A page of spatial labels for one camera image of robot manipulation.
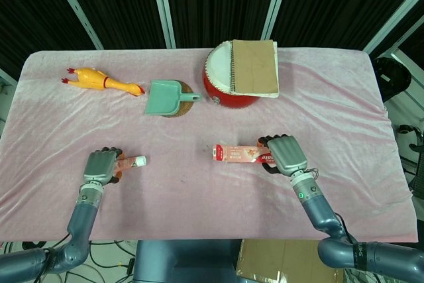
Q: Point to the pink packet with white end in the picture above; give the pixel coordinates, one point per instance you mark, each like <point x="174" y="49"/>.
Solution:
<point x="132" y="162"/>

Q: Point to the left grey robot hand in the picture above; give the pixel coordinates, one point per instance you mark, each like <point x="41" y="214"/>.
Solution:
<point x="99" y="165"/>

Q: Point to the black power adapter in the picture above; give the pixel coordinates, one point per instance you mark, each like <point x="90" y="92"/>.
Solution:
<point x="130" y="266"/>

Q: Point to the black round stool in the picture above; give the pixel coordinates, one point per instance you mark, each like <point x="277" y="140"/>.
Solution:
<point x="392" y="76"/>

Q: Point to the pink velvet tablecloth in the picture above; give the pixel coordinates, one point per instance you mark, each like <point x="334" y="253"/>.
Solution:
<point x="198" y="197"/>

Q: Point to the black office chair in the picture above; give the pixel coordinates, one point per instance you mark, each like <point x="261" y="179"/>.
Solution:
<point x="415" y="150"/>

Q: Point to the yellow rubber chicken toy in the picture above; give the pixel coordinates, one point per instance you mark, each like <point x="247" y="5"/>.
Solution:
<point x="92" y="79"/>

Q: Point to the brown spiral notebook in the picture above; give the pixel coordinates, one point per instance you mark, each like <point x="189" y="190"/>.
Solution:
<point x="255" y="67"/>

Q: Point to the red drum white skin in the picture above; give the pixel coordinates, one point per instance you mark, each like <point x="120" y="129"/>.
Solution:
<point x="217" y="64"/>

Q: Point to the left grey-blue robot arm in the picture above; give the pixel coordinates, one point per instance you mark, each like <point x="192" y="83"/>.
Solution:
<point x="83" y="216"/>

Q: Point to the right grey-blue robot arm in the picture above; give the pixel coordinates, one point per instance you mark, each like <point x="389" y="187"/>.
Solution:
<point x="318" y="210"/>

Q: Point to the green plastic dustpan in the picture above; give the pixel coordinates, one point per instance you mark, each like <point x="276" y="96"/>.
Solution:
<point x="164" y="97"/>

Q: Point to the grey-blue robot torso base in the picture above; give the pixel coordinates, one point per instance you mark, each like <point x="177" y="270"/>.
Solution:
<point x="185" y="260"/>

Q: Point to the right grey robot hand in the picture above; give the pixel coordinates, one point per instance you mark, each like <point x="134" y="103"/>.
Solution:
<point x="288" y="153"/>

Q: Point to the white double frame post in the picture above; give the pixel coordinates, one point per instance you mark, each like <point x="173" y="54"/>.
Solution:
<point x="164" y="4"/>

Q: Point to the slanted white frame post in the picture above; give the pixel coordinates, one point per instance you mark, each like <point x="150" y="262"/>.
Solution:
<point x="394" y="14"/>
<point x="76" y="8"/>

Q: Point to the brown cardboard box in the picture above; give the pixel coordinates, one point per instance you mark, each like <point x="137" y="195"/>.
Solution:
<point x="281" y="260"/>

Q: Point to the round woven brown coaster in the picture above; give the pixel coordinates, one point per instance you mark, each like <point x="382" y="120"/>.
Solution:
<point x="186" y="107"/>

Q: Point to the pink Colgate toothpaste box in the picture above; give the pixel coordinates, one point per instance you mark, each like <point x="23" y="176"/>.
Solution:
<point x="238" y="154"/>

